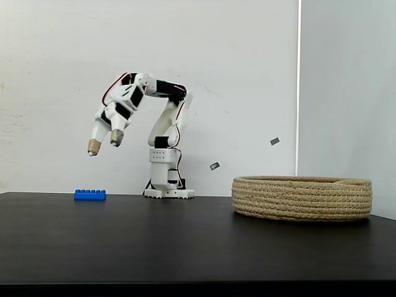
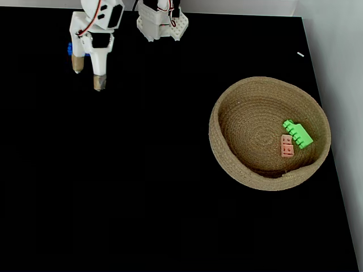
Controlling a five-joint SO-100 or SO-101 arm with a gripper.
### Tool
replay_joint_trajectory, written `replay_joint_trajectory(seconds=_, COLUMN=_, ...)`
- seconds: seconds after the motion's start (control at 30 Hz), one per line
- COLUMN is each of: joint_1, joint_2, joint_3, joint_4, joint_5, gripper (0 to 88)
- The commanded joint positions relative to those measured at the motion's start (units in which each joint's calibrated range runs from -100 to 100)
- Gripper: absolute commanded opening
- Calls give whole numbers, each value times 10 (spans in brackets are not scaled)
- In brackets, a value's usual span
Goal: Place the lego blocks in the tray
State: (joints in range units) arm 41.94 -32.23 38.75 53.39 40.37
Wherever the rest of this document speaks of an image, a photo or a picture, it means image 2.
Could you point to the long blue lego block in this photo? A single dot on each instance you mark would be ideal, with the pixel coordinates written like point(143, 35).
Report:
point(69, 48)

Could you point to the green lego block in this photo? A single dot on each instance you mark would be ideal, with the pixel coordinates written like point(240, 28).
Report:
point(300, 137)

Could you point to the small pink lego block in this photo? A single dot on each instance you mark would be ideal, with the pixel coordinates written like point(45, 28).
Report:
point(287, 146)

